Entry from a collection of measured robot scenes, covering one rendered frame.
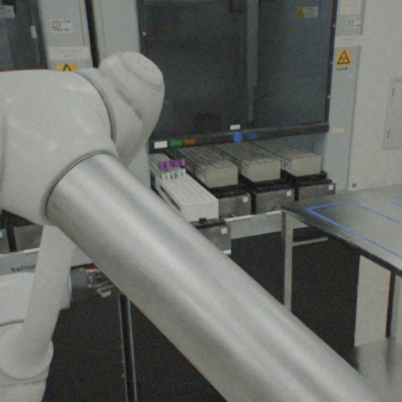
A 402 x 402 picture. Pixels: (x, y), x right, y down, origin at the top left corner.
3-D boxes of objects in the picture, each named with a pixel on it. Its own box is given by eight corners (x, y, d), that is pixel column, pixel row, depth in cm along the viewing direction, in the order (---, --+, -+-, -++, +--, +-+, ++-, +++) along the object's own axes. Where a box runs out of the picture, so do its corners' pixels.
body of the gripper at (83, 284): (69, 280, 101) (112, 272, 104) (67, 264, 109) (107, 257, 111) (72, 311, 103) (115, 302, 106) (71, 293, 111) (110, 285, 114)
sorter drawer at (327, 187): (223, 162, 214) (222, 143, 211) (250, 158, 218) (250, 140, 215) (305, 213, 148) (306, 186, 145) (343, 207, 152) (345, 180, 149)
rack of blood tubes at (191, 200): (158, 195, 148) (156, 177, 146) (188, 191, 151) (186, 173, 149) (184, 228, 121) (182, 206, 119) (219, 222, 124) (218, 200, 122)
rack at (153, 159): (139, 171, 177) (137, 155, 175) (164, 169, 180) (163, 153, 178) (156, 193, 150) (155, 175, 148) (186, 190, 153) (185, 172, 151)
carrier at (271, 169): (277, 177, 157) (278, 160, 155) (280, 178, 155) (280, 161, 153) (246, 181, 154) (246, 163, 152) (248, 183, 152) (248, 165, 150)
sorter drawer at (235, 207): (158, 169, 205) (158, 149, 202) (188, 166, 209) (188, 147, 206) (215, 227, 139) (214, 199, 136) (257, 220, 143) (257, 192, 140)
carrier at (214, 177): (235, 182, 153) (235, 165, 151) (238, 184, 151) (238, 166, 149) (202, 187, 149) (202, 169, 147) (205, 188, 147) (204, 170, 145)
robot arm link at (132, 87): (98, 118, 80) (28, 130, 69) (144, 29, 69) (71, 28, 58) (145, 174, 77) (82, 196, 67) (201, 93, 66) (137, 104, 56)
